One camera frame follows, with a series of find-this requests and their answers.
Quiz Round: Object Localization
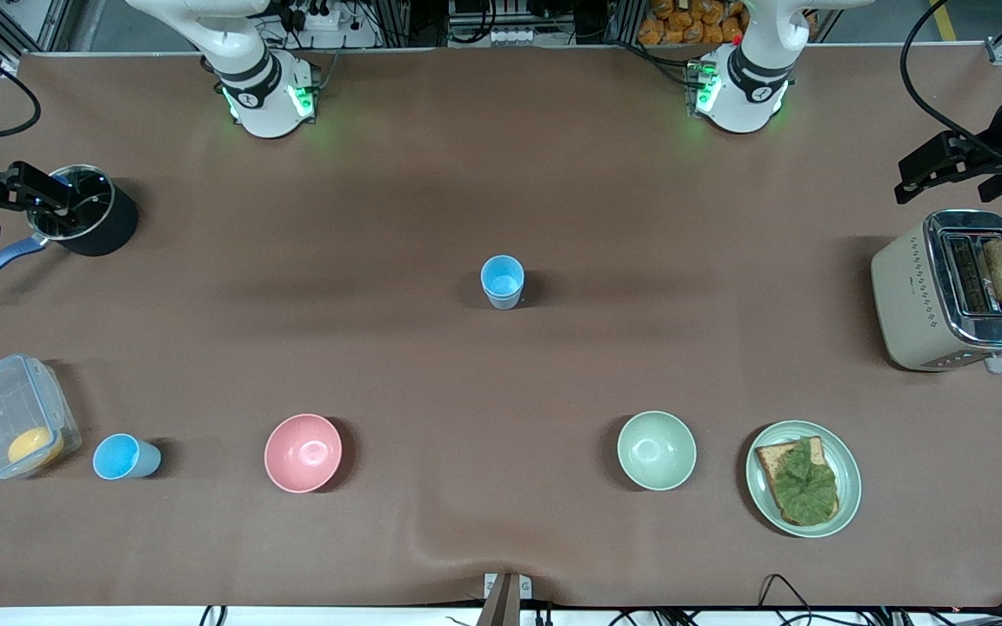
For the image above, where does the pale green bowl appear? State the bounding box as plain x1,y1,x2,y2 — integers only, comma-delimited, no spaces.
617,410,698,492

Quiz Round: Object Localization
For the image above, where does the white power strip with plugs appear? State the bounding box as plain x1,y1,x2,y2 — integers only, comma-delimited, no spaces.
291,0,380,49

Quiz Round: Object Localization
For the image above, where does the pale green plate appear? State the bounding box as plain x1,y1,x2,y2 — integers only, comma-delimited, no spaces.
745,420,863,538

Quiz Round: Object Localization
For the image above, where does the yellow round food piece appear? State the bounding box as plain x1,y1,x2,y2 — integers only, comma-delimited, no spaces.
7,426,65,466

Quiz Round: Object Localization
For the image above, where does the beige and chrome toaster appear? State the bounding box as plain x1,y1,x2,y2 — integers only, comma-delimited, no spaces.
870,209,1002,375

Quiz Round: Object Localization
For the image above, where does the dark saucepan with blue handle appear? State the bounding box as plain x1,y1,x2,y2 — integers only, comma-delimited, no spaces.
0,163,140,300

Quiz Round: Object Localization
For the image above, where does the green lettuce leaf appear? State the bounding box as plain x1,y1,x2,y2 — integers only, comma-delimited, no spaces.
771,437,839,525

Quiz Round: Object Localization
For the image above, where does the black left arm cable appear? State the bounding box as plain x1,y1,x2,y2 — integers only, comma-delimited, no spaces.
899,0,1002,166

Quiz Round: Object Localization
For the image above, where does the toast slice under lettuce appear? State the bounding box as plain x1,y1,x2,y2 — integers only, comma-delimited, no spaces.
755,437,841,527

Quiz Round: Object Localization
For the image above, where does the metal clamp bracket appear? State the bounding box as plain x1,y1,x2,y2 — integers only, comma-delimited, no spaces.
477,571,533,626

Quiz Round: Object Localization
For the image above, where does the pink bowl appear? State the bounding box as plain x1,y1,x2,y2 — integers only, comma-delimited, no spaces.
264,413,344,494

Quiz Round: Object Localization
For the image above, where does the pile of orange buns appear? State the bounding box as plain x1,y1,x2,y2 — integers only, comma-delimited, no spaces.
638,0,750,46

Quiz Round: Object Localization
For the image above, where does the black looped cable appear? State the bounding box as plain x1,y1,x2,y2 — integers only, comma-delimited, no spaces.
758,573,815,626

